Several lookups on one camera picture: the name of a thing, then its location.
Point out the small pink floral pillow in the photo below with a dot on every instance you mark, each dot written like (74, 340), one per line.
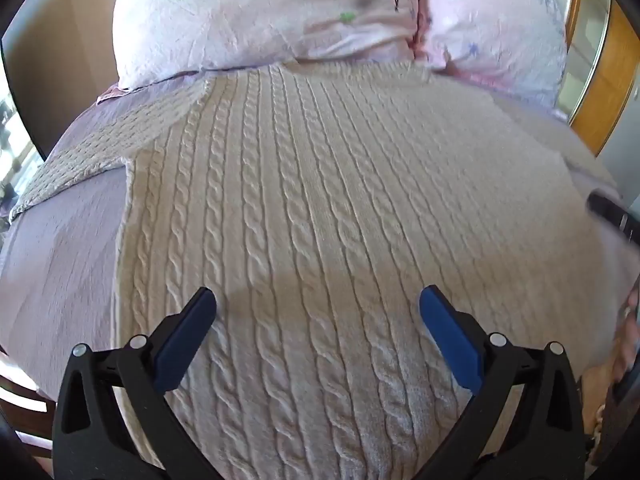
(495, 25)

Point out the wooden bed frame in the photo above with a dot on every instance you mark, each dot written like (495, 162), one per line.
(22, 400)

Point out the person's right hand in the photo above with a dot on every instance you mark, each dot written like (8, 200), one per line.
(629, 345)

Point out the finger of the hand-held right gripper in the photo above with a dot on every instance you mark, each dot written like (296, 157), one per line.
(612, 212)

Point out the large pink floral pillow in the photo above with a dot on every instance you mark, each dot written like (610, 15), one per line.
(250, 10)

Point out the lilac bed sheet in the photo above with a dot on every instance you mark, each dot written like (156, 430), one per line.
(65, 280)

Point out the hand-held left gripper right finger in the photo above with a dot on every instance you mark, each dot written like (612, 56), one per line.
(452, 340)

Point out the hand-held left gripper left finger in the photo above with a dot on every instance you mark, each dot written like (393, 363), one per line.
(182, 340)

